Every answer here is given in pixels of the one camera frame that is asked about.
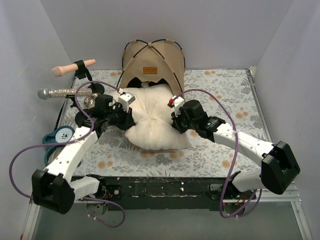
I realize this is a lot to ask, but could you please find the black round stand base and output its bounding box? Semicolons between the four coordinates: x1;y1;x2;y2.
67;95;92;128

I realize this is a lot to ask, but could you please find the silver glitter toy microphone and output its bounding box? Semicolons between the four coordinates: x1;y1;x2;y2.
37;88;93;100

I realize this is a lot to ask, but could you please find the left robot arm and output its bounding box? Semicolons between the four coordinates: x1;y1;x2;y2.
31;92;136;214

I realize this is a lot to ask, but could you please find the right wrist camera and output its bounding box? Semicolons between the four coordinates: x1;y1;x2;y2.
168;95;185;116

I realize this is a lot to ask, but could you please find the stainless steel pet bowl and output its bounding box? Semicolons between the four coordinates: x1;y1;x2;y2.
83;95;97;109

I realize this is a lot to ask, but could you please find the black table front frame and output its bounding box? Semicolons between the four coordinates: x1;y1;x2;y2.
67;176;286;211

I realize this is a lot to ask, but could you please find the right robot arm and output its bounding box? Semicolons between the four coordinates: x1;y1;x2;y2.
168;97;301;199

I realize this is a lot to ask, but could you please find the rear black microphone stand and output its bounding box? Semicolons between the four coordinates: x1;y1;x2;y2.
74;60;105;97

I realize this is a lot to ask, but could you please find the beige fabric pet tent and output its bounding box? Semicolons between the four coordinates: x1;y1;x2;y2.
117;38;186;95

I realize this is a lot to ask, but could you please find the peach toy microphone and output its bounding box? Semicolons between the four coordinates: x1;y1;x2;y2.
51;59;96;77

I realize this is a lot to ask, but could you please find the white pompom cat toy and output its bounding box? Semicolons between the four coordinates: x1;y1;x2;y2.
141;82;149;88

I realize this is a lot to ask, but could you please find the cream plush pillow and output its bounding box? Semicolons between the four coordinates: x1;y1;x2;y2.
123;84;191;151

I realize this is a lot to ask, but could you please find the aluminium rail frame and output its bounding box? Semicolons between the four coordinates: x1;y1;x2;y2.
22;185;312;240

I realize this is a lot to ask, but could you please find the floral patterned table mat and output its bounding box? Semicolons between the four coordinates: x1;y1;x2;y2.
74;69;269;177

